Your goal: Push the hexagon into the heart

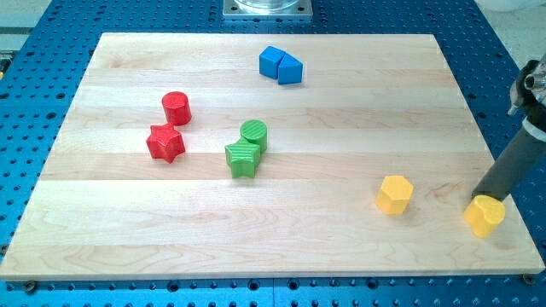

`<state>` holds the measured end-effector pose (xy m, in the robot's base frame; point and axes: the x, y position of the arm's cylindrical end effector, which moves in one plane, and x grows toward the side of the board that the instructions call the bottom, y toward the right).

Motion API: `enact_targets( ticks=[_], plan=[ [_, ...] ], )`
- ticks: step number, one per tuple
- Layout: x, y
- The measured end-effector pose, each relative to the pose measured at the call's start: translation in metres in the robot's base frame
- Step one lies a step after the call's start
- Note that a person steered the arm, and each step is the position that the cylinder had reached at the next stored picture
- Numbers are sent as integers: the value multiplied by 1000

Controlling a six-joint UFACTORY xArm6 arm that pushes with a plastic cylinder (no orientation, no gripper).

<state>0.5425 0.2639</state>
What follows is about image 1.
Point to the robot arm end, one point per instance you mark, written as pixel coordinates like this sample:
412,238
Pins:
528,94

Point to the yellow hexagon block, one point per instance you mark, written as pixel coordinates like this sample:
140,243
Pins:
394,195

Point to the yellow heart block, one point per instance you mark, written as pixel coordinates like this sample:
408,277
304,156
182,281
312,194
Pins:
484,214

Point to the green cylinder block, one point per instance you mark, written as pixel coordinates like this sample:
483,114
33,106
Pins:
255,132

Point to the green star block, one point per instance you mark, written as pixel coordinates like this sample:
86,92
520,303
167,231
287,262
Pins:
243,158

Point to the blue triangle block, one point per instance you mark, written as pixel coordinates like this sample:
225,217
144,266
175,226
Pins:
290,70

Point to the wooden board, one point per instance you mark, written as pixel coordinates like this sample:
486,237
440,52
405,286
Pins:
368,106

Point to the blue cube block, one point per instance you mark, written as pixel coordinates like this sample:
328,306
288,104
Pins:
269,61

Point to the red cylinder block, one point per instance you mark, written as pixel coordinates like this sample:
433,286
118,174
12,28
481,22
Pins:
176,108

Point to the red star block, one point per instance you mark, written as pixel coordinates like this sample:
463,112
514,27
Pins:
165,142

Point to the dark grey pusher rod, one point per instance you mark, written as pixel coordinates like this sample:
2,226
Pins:
525,149

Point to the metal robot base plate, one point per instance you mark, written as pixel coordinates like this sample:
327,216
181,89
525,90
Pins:
262,9

